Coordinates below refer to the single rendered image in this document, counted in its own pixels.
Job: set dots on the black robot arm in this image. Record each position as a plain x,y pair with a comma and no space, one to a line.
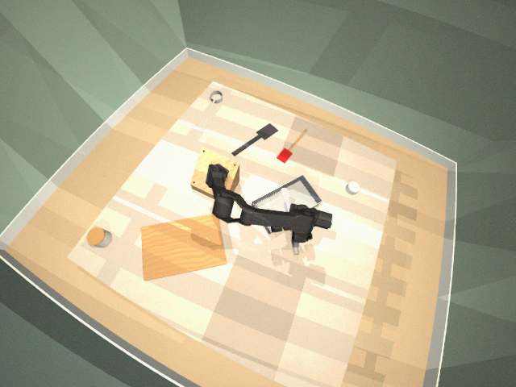
300,219

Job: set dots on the grey short cylinder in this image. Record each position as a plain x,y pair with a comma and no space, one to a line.
352,187

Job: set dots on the grey spatula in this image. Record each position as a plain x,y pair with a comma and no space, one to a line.
263,133

